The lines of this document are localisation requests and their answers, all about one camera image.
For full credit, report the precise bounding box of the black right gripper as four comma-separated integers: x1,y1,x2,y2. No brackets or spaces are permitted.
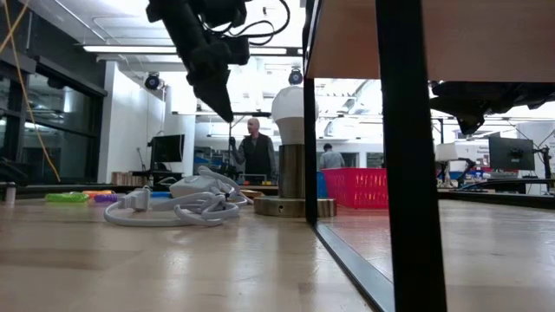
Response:
428,81,521,118

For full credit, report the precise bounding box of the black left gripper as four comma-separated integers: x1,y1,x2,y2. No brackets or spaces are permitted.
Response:
145,0,247,124

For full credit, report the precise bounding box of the blue plastic basket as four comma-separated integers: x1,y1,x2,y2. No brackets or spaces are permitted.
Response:
316,172,330,200

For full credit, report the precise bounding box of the green plastic ring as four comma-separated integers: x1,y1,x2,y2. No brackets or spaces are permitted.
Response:
44,192,91,205

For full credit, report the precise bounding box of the white shade desk lamp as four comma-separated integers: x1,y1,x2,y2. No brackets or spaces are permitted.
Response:
434,142,465,188

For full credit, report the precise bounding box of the wooden shelf board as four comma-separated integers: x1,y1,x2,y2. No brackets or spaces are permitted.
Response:
305,0,555,83

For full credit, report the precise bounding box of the person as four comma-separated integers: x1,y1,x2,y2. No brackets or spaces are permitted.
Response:
228,117,278,184
319,142,347,171

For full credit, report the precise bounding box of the white light bulb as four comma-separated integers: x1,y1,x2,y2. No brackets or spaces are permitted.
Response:
271,85,306,146

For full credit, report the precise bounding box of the black computer monitor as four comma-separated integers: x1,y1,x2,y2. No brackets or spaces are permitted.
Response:
149,133,186,165
488,136,536,172

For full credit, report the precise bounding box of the long ceiling light fixture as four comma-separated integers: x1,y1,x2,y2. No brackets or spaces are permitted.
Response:
82,45,304,56

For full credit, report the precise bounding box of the stack of wooden blocks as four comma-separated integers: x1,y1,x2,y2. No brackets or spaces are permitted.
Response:
111,171,147,187

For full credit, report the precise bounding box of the red plastic basket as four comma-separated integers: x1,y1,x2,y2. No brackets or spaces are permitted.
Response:
323,167,389,211

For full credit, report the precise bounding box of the black stand frame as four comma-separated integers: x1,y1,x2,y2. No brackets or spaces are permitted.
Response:
225,111,273,168

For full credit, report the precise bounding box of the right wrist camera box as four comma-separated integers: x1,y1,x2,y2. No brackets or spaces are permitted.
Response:
454,113,486,136

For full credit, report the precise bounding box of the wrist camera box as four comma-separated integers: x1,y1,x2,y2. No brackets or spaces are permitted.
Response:
454,113,486,136
225,36,252,67

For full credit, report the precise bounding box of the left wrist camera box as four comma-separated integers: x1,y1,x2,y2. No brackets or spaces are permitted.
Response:
225,36,252,67

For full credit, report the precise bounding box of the wooden panel with black frame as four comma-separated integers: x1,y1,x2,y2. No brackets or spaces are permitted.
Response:
302,0,448,312

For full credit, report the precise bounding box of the white power cord with switch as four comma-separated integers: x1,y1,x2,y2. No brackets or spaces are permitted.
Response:
102,166,255,229

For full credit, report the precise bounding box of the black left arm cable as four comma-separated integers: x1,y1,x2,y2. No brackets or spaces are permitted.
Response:
203,0,291,47

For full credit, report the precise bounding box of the black metal table frame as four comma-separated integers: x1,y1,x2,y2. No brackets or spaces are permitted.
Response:
0,184,555,212

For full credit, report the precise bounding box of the yellow extension cable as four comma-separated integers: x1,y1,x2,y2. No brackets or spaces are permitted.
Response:
0,0,62,183

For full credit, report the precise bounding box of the small white cylindrical post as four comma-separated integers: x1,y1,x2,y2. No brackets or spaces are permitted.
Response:
3,181,18,205

